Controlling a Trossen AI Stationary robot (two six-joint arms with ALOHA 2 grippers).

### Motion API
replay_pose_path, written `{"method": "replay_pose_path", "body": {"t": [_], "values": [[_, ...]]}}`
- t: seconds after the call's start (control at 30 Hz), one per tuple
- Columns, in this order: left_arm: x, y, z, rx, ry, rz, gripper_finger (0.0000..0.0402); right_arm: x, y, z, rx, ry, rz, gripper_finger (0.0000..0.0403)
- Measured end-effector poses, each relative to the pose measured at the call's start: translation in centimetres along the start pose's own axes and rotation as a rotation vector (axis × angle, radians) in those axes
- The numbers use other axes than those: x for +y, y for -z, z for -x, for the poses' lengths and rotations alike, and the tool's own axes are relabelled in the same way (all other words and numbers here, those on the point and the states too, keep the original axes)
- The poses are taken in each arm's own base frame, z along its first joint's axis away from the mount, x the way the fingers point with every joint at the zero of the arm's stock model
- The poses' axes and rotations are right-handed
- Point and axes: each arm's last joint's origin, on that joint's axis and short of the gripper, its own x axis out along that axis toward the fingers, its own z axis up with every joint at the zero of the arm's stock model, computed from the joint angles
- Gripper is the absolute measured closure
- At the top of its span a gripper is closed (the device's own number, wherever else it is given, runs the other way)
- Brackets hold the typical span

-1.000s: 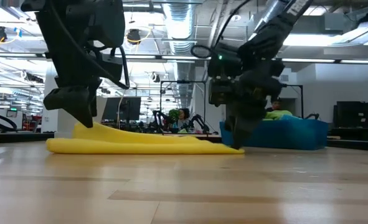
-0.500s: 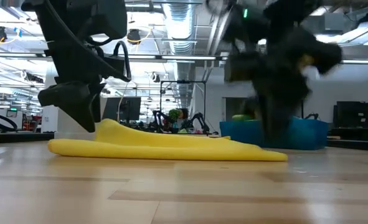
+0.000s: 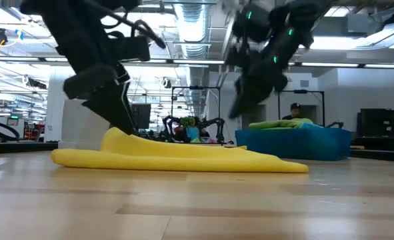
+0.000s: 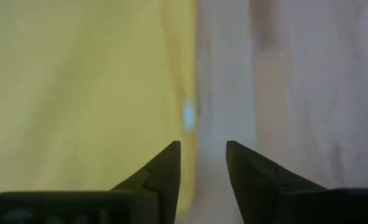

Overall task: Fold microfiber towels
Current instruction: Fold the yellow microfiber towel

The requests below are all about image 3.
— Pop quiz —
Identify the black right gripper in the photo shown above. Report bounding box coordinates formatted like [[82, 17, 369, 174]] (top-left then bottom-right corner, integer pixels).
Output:
[[229, 49, 289, 119]]

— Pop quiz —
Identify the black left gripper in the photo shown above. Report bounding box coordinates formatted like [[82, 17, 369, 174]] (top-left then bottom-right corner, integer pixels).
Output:
[[63, 63, 139, 136]]

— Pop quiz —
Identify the green microfiber towel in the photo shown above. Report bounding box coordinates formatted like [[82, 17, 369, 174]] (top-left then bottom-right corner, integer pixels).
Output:
[[248, 117, 314, 131]]

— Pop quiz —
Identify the yellow microfiber towel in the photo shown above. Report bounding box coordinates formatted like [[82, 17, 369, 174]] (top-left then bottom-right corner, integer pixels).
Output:
[[51, 126, 310, 174]]

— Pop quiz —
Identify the black background monitor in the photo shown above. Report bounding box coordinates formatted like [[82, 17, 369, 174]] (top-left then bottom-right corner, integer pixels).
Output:
[[131, 103, 152, 130]]

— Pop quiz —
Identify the white plant pot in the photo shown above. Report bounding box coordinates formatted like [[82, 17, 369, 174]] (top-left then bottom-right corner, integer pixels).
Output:
[[57, 99, 111, 151]]

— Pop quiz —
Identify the person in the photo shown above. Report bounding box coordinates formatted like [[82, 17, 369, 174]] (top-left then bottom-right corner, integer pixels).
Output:
[[281, 102, 303, 121], [178, 116, 211, 144]]

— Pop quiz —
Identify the round green plant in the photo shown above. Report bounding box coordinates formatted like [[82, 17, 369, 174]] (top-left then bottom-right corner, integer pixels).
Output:
[[179, 116, 197, 127]]

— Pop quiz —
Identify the large ceiling light panel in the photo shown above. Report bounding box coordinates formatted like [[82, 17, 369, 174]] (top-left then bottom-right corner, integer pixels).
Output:
[[309, 35, 373, 51]]

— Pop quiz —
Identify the black curved bar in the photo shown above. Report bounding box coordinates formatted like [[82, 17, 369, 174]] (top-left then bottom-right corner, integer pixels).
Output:
[[0, 118, 21, 141]]

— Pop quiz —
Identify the black storage cabinet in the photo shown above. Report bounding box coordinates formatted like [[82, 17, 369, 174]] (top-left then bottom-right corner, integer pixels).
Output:
[[355, 107, 394, 151]]

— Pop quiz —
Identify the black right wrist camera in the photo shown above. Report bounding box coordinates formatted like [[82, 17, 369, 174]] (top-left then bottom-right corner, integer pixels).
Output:
[[225, 45, 251, 67]]

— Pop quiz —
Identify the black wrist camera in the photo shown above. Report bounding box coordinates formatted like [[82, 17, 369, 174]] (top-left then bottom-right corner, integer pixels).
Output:
[[225, 45, 251, 67], [115, 35, 151, 63]]

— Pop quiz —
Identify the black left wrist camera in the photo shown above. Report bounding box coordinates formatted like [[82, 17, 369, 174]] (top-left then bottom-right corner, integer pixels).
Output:
[[115, 35, 151, 63]]

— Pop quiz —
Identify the silver spiral ceiling duct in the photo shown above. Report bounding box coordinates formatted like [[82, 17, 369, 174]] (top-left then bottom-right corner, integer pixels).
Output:
[[173, 3, 211, 118]]

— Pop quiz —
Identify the black aluminium table frame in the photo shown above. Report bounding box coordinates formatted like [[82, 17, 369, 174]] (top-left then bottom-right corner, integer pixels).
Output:
[[0, 141, 394, 160]]

